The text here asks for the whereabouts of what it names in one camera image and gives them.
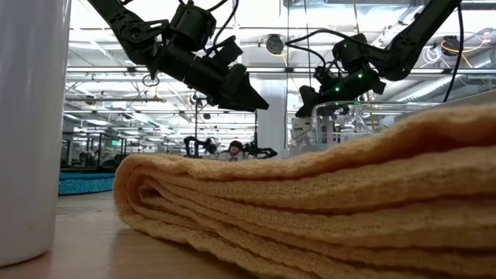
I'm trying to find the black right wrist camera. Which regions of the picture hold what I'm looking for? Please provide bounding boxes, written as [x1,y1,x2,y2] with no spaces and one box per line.
[312,64,338,87]

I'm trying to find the black ceiling cable reel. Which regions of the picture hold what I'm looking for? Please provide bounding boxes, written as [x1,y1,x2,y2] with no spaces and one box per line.
[440,34,463,57]
[264,33,285,57]

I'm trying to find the white building column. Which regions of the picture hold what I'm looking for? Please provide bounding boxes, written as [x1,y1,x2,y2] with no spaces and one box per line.
[257,79,288,159]

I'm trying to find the grey plastic bin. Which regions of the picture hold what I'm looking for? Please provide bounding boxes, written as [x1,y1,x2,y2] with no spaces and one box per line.
[393,89,496,124]

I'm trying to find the blue wavy-edged sponge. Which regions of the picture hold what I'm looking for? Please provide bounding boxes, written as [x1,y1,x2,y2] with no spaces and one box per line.
[57,172,116,198]

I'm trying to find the background black frame station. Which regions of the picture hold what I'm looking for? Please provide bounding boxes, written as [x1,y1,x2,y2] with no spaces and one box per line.
[60,131,129,171]

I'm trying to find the small clear plastic container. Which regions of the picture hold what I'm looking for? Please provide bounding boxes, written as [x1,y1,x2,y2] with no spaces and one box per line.
[289,115,350,156]

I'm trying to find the large clear plastic container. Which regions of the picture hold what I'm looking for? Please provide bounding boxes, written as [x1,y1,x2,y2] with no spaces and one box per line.
[309,100,441,156]

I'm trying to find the person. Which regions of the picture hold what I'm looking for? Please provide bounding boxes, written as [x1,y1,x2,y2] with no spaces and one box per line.
[215,139,250,163]

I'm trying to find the hanging linear light fixture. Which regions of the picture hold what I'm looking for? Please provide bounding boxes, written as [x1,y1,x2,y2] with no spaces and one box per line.
[64,66,496,77]

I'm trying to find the orange folded towel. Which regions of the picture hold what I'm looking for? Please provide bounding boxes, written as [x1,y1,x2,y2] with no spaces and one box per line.
[112,104,496,279]

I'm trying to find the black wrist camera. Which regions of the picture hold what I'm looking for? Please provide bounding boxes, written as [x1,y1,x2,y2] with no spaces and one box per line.
[207,35,244,73]
[312,64,338,87]

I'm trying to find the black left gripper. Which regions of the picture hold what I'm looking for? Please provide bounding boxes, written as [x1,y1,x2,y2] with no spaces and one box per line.
[157,42,270,114]

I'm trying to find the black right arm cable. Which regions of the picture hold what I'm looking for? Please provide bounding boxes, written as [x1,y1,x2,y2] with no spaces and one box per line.
[284,28,352,69]

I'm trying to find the thin black dangling cable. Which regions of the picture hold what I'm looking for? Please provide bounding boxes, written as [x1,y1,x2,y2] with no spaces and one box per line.
[443,0,465,103]

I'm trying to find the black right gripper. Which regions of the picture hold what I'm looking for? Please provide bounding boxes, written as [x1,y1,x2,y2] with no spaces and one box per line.
[294,65,388,119]

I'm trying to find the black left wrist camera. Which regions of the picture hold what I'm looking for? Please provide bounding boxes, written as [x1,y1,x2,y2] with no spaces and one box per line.
[207,35,244,73]

